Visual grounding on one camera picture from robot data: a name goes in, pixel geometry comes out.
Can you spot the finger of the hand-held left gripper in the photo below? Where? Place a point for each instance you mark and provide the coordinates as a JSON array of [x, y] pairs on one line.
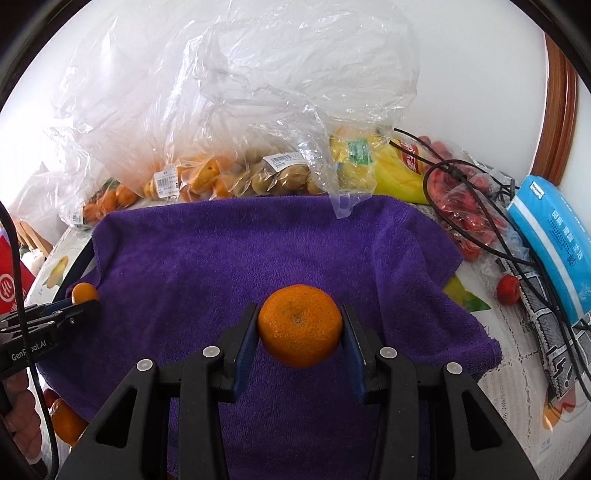
[[57, 305], [81, 314]]

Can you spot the clear bag of tan fruits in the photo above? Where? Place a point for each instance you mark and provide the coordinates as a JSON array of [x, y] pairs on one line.
[[286, 177]]

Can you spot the large mandarin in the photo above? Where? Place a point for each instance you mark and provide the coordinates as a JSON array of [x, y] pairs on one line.
[[300, 325]]

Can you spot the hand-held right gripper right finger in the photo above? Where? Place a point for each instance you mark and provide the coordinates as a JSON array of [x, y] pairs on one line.
[[354, 364]]

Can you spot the clear bag of red fruits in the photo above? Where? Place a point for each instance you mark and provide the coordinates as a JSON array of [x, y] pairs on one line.
[[466, 221]]

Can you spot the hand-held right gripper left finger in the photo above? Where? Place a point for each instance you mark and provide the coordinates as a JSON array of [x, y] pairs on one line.
[[244, 360]]

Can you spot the purple towel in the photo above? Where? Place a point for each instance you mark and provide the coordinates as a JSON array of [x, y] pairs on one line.
[[231, 258]]

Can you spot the small round orange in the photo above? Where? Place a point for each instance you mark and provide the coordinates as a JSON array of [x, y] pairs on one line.
[[84, 293]]

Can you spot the small red fruit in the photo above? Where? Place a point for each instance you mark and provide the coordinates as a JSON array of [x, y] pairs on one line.
[[50, 398], [508, 290]]

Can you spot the wooden door frame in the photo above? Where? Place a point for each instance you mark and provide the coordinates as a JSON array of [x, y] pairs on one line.
[[561, 106]]

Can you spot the blue tissue pack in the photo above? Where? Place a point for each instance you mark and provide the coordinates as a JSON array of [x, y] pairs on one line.
[[549, 240]]

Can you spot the clear bag of leafy mandarins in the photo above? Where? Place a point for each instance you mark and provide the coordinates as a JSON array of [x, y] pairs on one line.
[[108, 201]]

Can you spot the white bag with red print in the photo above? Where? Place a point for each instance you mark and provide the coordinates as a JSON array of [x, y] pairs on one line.
[[9, 281]]

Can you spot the grey patterned flat package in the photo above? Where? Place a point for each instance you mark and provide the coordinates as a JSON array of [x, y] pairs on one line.
[[545, 332]]

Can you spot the smooth round orange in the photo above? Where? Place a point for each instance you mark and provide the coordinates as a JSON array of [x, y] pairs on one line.
[[67, 422]]

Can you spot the person's left hand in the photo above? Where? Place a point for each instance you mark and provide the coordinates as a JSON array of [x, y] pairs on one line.
[[23, 415]]

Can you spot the clear bag of oranges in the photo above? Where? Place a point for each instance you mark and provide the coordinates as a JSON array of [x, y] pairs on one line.
[[203, 177]]

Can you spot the yellow package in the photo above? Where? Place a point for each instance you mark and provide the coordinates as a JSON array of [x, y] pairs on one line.
[[392, 175]]

